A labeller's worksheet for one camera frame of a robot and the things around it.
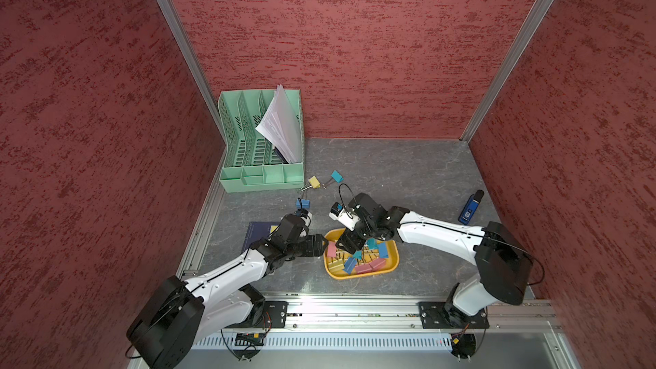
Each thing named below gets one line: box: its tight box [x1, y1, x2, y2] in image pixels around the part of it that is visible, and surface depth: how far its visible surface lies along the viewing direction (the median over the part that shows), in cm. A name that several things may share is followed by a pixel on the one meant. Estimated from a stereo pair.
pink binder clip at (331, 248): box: [327, 240, 337, 258], surface depth 85 cm
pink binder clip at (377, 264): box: [369, 257, 387, 271], surface depth 84 cm
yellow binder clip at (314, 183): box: [298, 175, 321, 194], surface depth 105 cm
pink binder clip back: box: [354, 263, 374, 275], surface depth 84 cm
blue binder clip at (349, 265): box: [343, 257, 357, 275], surface depth 83 cm
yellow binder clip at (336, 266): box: [328, 257, 346, 273], surface depth 83 cm
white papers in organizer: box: [255, 84, 304, 164], surface depth 97 cm
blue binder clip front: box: [378, 241, 389, 259], surface depth 87 cm
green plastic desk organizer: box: [217, 84, 305, 194], surface depth 104 cm
